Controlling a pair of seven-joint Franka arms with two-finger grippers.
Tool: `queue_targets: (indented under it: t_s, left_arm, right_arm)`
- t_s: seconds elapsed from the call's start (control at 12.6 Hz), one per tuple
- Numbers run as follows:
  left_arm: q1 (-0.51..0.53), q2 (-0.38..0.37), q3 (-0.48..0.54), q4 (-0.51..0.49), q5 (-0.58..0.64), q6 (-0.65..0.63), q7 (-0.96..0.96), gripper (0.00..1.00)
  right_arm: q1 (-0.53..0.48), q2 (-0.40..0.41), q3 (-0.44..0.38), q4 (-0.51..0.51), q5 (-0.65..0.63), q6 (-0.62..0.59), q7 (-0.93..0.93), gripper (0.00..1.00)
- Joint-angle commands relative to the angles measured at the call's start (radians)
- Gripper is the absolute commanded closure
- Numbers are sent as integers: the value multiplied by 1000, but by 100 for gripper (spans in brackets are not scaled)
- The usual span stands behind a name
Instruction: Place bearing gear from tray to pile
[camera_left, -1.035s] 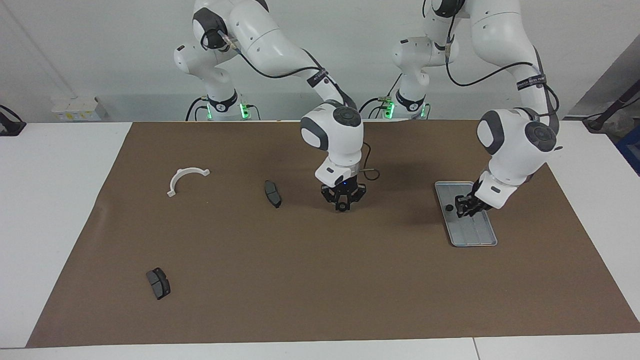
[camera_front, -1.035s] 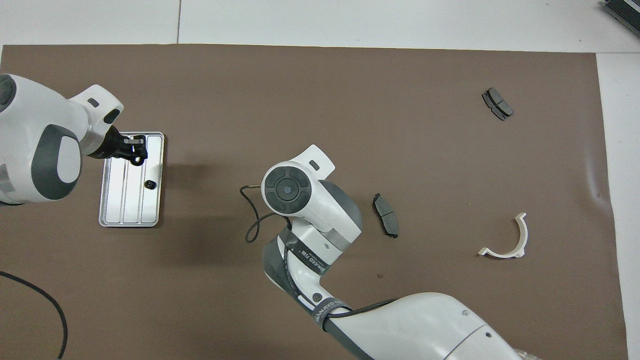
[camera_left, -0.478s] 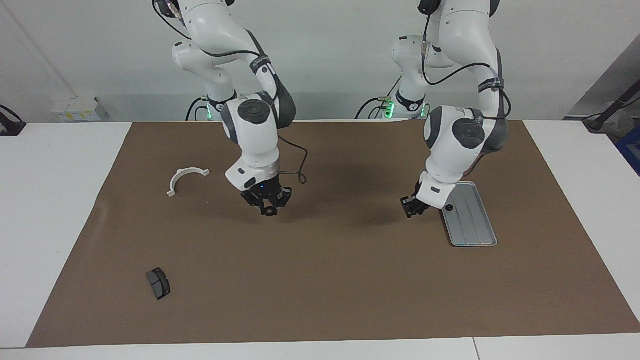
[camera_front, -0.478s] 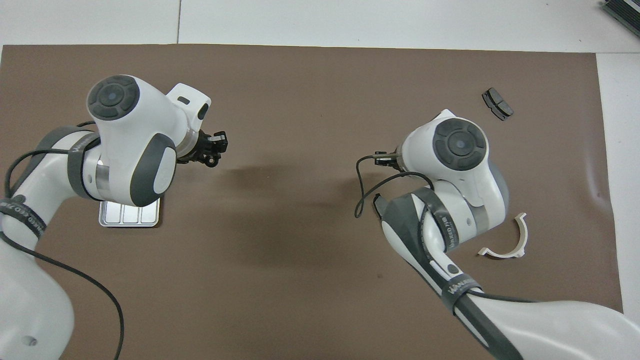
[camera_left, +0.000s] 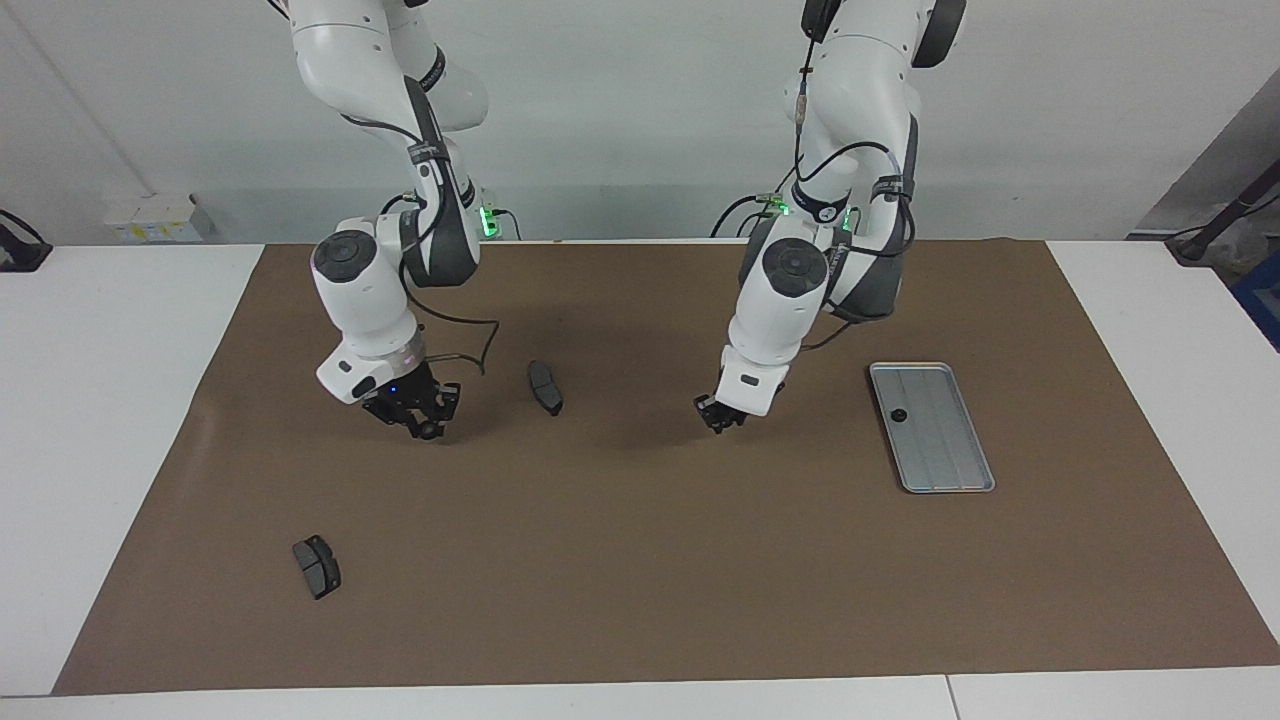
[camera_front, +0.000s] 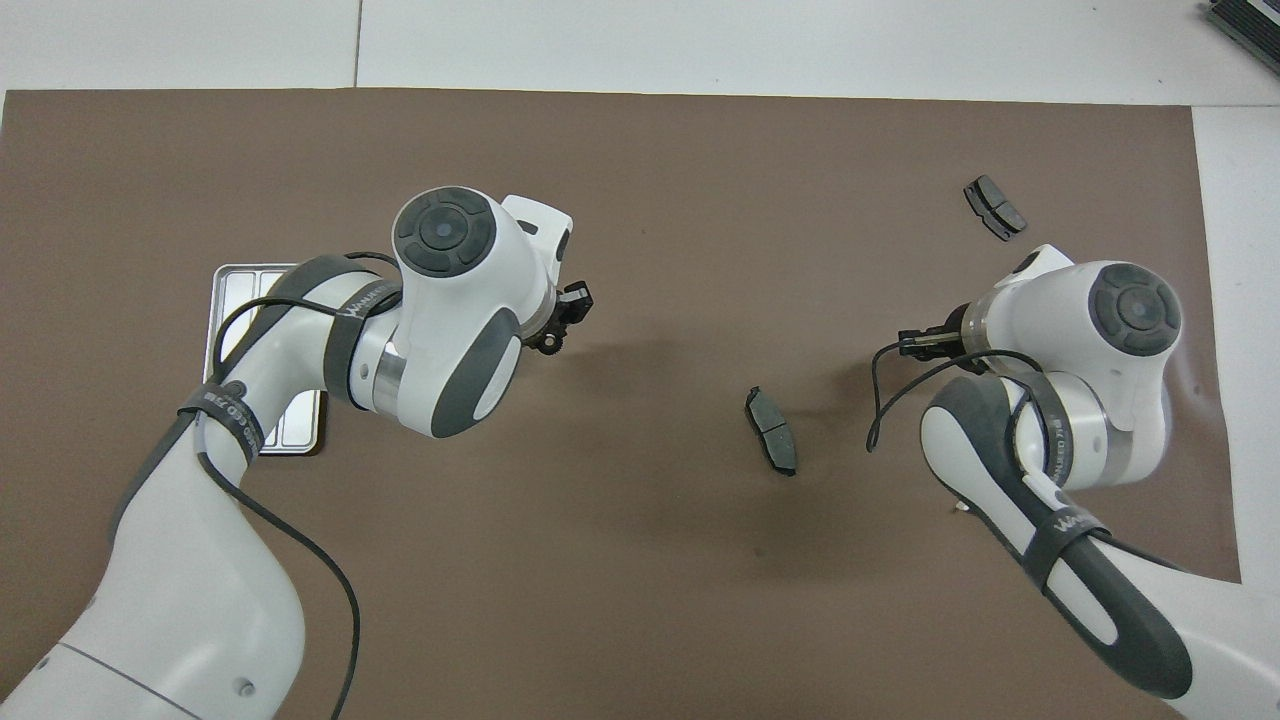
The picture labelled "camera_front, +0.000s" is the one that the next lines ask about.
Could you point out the black ribbed device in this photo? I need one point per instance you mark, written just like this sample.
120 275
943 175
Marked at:
1250 25

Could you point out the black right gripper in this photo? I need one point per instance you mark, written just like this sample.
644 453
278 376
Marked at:
955 340

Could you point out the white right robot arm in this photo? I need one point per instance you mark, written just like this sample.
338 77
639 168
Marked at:
1100 400

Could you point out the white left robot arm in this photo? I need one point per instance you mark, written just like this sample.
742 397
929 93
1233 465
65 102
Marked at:
450 300

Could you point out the brown paper mat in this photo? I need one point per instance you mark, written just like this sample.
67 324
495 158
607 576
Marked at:
640 600

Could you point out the large black bearing gear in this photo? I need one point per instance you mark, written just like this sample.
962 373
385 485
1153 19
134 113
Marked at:
549 345

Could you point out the silver metal tray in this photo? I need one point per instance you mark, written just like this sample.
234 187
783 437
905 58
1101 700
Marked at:
232 285

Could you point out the dark grey brake pad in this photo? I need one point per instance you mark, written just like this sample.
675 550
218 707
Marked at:
772 432
995 207

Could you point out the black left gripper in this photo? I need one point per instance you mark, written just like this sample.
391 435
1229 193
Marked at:
575 300

